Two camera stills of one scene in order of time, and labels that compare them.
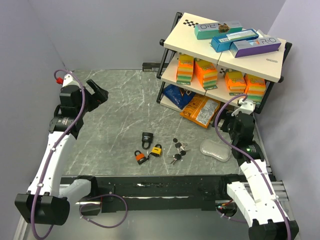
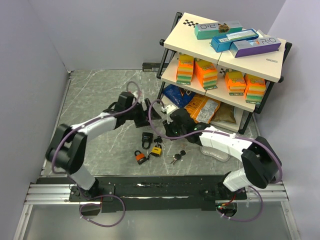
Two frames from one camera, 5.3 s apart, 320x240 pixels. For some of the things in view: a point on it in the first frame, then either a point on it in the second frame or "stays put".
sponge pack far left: [185, 69] stays put
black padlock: [147, 137] stays put
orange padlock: [140, 157] stays put
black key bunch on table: [177, 156] stays put
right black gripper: [227, 116] -> [168, 127]
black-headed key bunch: [181, 147] -> [158, 141]
